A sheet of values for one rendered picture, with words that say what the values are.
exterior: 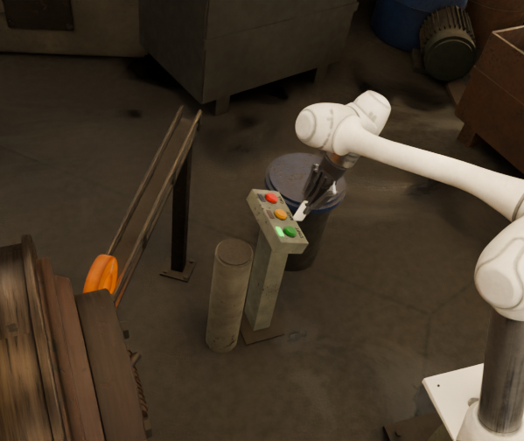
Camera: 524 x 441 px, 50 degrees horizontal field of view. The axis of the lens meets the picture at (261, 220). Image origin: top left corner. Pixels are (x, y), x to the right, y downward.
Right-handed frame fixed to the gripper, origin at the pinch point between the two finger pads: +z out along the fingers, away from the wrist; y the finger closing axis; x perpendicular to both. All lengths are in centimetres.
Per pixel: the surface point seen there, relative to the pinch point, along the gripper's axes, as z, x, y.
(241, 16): 0, 36, -137
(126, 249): 22, -48, -3
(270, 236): 11.8, -5.1, -0.4
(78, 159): 83, -25, -117
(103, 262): 12, -60, 11
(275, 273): 31.4, 9.0, -2.4
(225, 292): 36.6, -10.3, 1.4
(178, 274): 73, 0, -37
